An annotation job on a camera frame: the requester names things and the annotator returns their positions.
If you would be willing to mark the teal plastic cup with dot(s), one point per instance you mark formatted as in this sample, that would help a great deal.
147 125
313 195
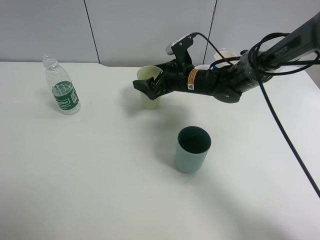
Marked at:
193 144

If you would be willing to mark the blue sleeve paper cup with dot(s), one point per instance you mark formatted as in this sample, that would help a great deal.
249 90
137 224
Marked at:
225 57

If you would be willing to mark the green label water bottle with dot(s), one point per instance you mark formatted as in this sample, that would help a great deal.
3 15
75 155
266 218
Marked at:
61 86

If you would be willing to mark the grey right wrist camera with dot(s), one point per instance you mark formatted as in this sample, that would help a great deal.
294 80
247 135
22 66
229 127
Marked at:
185 42

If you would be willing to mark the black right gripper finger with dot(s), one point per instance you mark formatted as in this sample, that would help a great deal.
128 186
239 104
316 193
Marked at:
151 87
167 66

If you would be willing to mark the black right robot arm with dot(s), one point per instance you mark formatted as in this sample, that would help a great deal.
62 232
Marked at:
253 68

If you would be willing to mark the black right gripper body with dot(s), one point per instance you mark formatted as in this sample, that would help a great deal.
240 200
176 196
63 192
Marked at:
177 80

